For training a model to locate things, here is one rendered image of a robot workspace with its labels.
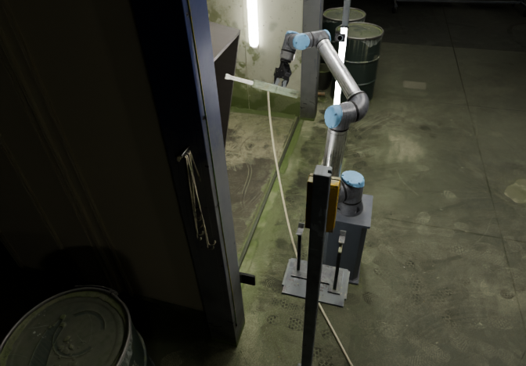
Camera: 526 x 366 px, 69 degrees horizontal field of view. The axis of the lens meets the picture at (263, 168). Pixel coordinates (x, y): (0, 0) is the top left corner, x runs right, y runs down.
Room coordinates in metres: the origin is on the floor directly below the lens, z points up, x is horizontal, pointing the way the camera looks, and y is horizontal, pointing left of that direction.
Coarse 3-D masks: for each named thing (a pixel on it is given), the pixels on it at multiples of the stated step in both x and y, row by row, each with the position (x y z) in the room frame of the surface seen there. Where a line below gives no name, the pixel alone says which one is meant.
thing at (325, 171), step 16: (320, 176) 1.00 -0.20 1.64; (320, 192) 1.00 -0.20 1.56; (320, 208) 1.00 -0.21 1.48; (320, 224) 1.00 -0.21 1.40; (320, 240) 0.99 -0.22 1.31; (320, 256) 0.99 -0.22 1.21; (320, 272) 0.99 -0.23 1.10; (304, 320) 1.01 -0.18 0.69; (304, 336) 1.00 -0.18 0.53; (304, 352) 1.00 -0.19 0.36
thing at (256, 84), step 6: (228, 78) 2.11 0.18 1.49; (234, 78) 2.12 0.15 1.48; (240, 78) 2.13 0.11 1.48; (252, 84) 2.14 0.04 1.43; (258, 84) 2.14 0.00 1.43; (264, 84) 2.15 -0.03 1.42; (270, 84) 2.16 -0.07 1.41; (270, 90) 2.14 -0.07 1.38; (276, 90) 2.16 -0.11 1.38; (282, 90) 2.16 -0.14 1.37; (288, 90) 2.17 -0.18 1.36; (294, 90) 2.18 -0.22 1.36; (294, 96) 2.17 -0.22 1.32
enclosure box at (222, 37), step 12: (216, 24) 2.56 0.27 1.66; (216, 36) 2.37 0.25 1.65; (228, 36) 2.40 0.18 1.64; (216, 48) 2.20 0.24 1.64; (228, 48) 2.56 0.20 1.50; (216, 60) 2.59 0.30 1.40; (228, 60) 2.57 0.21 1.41; (216, 72) 2.59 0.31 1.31; (228, 72) 2.57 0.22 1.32; (228, 84) 2.57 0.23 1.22; (228, 96) 2.57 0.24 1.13; (228, 108) 2.57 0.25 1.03; (228, 120) 2.55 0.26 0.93
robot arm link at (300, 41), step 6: (294, 36) 2.23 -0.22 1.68; (300, 36) 2.20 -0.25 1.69; (306, 36) 2.20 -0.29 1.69; (288, 42) 2.27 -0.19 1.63; (294, 42) 2.19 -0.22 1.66; (300, 42) 2.19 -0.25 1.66; (306, 42) 2.19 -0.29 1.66; (312, 42) 2.22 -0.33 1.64; (294, 48) 2.24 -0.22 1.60; (300, 48) 2.18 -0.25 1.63
